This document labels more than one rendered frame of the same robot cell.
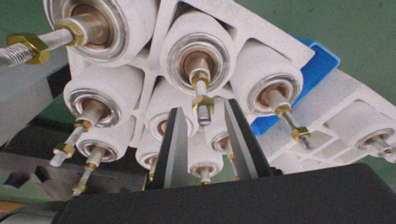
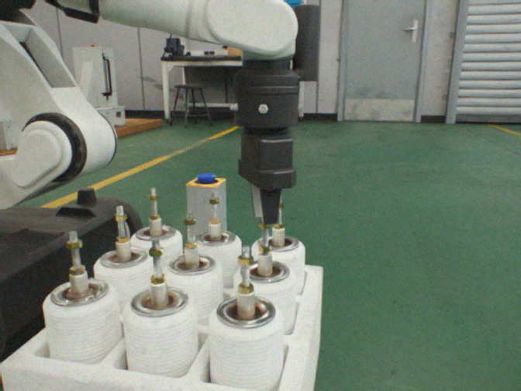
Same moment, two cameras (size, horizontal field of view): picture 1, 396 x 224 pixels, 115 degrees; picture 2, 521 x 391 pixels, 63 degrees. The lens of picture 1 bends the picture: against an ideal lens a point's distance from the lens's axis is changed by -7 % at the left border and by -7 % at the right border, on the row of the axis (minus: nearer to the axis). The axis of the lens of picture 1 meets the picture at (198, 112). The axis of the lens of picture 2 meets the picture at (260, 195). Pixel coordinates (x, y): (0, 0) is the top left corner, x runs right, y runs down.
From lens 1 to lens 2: 0.63 m
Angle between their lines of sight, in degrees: 87
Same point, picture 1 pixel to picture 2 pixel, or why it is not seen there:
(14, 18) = not seen: hidden behind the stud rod
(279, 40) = (294, 366)
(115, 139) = (170, 244)
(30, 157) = (107, 219)
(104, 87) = (236, 244)
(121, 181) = (17, 254)
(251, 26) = (298, 341)
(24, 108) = (202, 225)
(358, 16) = not seen: outside the picture
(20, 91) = not seen: hidden behind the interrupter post
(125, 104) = (220, 250)
